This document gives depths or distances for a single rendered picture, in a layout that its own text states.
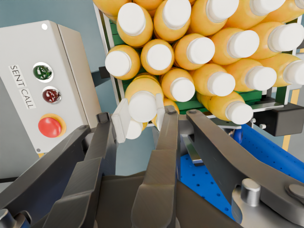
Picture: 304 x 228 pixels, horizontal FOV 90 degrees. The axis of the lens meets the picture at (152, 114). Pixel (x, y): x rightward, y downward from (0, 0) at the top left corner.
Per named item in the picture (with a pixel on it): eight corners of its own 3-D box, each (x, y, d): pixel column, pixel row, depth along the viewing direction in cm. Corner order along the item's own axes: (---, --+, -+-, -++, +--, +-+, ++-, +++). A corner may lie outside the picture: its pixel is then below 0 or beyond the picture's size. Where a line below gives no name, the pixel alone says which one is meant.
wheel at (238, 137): (232, 145, 42) (240, 147, 41) (233, 131, 40) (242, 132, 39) (235, 138, 45) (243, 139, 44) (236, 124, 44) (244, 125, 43)
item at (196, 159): (182, 141, 47) (192, 169, 35) (181, 134, 46) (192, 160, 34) (214, 137, 46) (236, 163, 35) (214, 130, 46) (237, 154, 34)
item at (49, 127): (46, 136, 26) (42, 140, 25) (38, 117, 25) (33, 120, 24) (66, 133, 26) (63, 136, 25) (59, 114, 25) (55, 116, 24)
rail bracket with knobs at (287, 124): (243, 122, 48) (266, 138, 38) (244, 100, 46) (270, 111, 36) (275, 118, 48) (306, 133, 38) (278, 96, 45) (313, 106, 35)
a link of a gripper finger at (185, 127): (166, 123, 13) (202, 118, 13) (162, 105, 17) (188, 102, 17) (168, 138, 13) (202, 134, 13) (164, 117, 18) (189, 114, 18)
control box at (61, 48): (65, 130, 37) (35, 155, 27) (31, 39, 30) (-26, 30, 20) (105, 124, 37) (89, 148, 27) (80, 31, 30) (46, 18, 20)
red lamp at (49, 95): (48, 102, 24) (43, 105, 23) (43, 89, 23) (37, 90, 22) (61, 101, 24) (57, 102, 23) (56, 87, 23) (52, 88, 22)
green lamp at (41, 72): (39, 80, 23) (34, 82, 22) (33, 65, 22) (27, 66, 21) (53, 78, 23) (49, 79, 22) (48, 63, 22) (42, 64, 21)
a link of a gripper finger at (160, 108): (156, 109, 14) (164, 108, 14) (155, 93, 21) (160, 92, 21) (160, 138, 15) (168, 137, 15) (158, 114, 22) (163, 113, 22)
